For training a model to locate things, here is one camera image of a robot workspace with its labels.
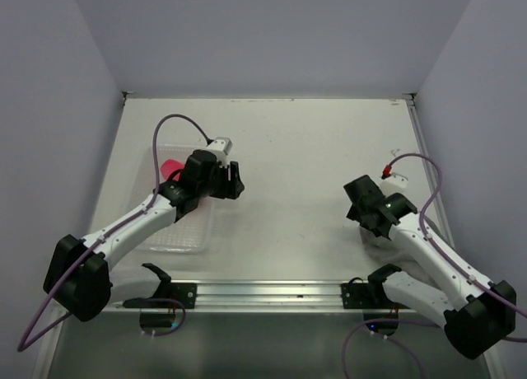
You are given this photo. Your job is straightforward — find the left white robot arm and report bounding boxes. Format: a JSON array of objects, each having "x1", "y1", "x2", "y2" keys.
[{"x1": 43, "y1": 149, "x2": 245, "y2": 321}]

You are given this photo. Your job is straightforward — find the grey towel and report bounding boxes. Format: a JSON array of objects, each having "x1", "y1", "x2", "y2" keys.
[{"x1": 359, "y1": 225, "x2": 440, "y2": 289}]

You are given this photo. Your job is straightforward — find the clear plastic basket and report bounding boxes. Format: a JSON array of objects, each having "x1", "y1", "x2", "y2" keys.
[{"x1": 127, "y1": 144, "x2": 215, "y2": 254}]

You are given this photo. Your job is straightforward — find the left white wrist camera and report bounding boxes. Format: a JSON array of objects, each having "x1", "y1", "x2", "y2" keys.
[{"x1": 206, "y1": 137, "x2": 233, "y2": 161}]

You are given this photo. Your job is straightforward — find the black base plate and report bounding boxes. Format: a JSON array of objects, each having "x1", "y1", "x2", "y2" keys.
[
  {"x1": 123, "y1": 283, "x2": 197, "y2": 310},
  {"x1": 340, "y1": 277, "x2": 401, "y2": 310}
]

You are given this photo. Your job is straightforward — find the aluminium mounting rail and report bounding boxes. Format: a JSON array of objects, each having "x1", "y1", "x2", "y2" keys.
[{"x1": 51, "y1": 276, "x2": 483, "y2": 314}]

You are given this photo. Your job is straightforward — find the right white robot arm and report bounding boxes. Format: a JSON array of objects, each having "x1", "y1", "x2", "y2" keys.
[{"x1": 343, "y1": 175, "x2": 516, "y2": 359}]

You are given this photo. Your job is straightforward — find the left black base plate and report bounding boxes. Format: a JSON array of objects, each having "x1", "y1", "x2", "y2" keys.
[{"x1": 123, "y1": 283, "x2": 197, "y2": 310}]

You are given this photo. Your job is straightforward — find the pink towel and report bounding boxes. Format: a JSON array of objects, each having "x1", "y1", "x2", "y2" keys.
[{"x1": 159, "y1": 158, "x2": 207, "y2": 211}]

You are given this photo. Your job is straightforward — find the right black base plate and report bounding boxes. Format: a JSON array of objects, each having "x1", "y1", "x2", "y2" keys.
[{"x1": 340, "y1": 277, "x2": 401, "y2": 310}]

